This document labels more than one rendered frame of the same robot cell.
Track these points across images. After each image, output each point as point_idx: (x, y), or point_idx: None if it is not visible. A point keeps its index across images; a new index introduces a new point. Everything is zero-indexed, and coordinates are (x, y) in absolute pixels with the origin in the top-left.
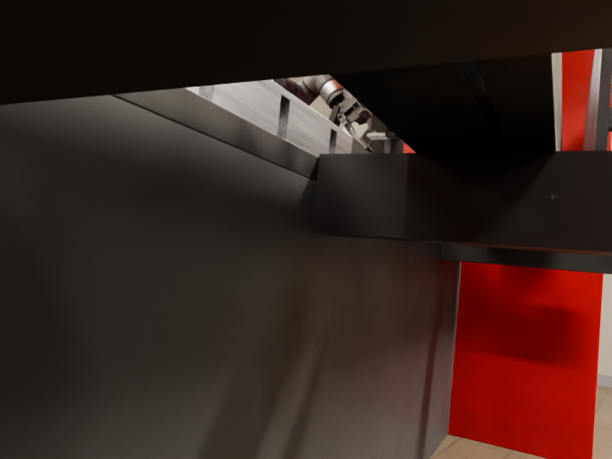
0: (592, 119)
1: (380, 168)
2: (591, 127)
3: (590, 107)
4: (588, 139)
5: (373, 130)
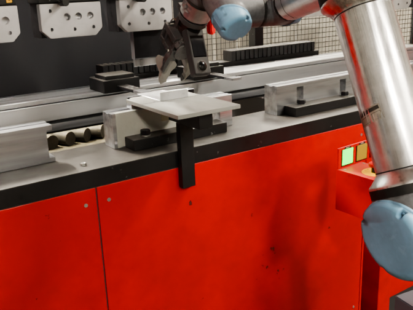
0: (94, 44)
1: None
2: (85, 48)
3: (29, 19)
4: (40, 49)
5: (158, 56)
